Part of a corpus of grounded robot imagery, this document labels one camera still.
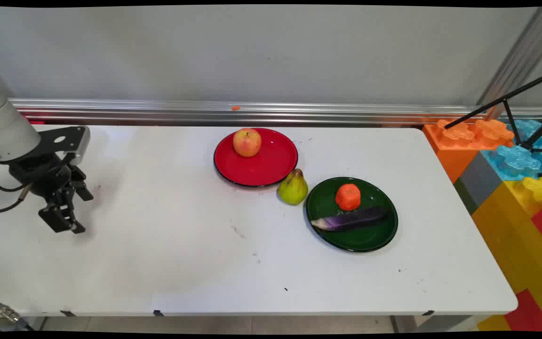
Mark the purple toy eggplant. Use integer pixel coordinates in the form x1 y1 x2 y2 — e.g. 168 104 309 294
310 206 389 232

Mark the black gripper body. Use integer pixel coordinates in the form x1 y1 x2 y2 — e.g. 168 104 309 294
9 153 84 199

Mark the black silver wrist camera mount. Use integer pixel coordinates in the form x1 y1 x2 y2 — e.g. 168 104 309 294
40 125 91 165

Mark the red plate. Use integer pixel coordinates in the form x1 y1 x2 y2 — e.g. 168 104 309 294
213 127 299 188

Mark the light blue building block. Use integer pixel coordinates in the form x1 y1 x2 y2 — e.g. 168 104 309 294
506 119 542 150
480 144 542 182

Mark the slanted aluminium post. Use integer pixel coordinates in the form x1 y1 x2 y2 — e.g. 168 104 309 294
476 7 542 118

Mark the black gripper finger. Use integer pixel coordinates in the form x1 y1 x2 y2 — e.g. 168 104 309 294
39 188 86 234
68 165 94 202

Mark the orange toy tangerine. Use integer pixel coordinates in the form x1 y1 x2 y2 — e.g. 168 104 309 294
335 183 362 211

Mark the grey metal table leg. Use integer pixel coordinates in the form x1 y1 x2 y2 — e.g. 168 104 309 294
390 315 476 333

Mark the dark green plate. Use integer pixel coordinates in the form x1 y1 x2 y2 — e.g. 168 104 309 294
305 177 399 253

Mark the large yellow building block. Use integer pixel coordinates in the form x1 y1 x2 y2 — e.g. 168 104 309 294
471 177 542 330

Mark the grey plastic building block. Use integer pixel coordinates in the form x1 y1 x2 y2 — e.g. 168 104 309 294
459 151 504 204

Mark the green pear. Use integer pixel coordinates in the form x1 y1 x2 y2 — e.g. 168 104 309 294
278 169 309 206

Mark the small yellow building block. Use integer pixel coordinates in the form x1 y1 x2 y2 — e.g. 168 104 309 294
476 315 511 332

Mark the black tripod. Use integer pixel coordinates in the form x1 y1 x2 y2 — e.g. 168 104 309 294
444 68 542 153

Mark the horizontal aluminium rail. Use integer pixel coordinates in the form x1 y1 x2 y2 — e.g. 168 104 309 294
8 98 542 128

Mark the orange plastic building block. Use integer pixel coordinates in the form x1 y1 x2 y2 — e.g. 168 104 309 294
422 118 516 184

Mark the dark green building block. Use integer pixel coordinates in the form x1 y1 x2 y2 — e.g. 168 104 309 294
454 178 480 216

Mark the red yellow apple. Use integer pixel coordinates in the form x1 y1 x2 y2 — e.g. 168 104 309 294
233 128 262 158

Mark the black cable with metal connector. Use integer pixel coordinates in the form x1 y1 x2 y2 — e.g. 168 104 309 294
0 186 32 331

